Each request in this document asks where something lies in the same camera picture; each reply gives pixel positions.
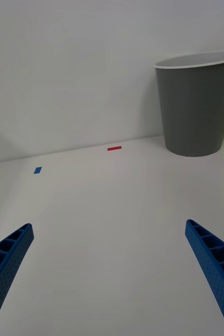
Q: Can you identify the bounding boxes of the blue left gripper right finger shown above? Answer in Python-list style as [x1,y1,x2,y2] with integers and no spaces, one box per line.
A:
[184,219,224,336]

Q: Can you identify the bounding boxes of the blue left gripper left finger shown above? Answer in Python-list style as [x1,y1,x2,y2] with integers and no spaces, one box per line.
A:
[0,223,35,335]

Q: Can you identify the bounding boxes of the grey plastic waste bin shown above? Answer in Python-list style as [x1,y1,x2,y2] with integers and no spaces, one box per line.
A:
[154,50,224,158]

